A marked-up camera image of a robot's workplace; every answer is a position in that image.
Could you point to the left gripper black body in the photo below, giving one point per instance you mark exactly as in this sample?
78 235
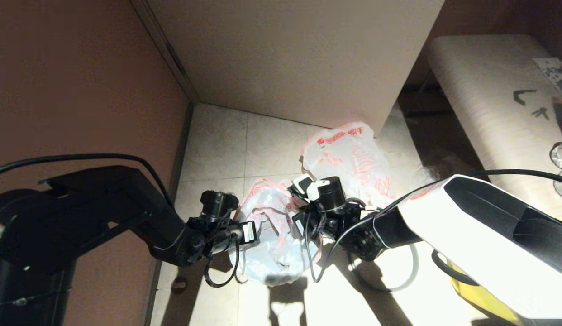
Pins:
217 231

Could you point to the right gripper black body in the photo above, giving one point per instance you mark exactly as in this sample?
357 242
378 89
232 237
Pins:
335 217

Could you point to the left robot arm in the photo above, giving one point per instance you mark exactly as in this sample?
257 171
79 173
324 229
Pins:
73 222

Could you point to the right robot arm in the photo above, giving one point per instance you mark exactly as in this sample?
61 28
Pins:
480 226

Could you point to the crumpled clear plastic bag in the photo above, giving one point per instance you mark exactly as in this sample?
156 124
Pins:
432 170

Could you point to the yellow plastic bag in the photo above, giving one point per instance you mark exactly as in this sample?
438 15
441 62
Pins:
480 299

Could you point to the dark baseboard strip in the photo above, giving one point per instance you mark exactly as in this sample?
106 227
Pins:
183 145

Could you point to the black metal table leg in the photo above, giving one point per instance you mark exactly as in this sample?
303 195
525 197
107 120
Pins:
419 97

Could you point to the white wood-grain table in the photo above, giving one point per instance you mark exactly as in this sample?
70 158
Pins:
480 90

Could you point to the printed paper sheet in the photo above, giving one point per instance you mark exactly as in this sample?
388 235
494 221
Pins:
556 74

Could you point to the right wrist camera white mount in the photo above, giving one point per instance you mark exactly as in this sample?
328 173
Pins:
310 185

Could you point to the dark door frame strip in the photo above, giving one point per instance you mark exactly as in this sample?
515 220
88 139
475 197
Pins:
172 59

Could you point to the black angle bracket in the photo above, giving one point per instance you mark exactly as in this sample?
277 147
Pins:
518 96

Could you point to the small black forked bracket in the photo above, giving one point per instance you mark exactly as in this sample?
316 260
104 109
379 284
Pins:
541 113

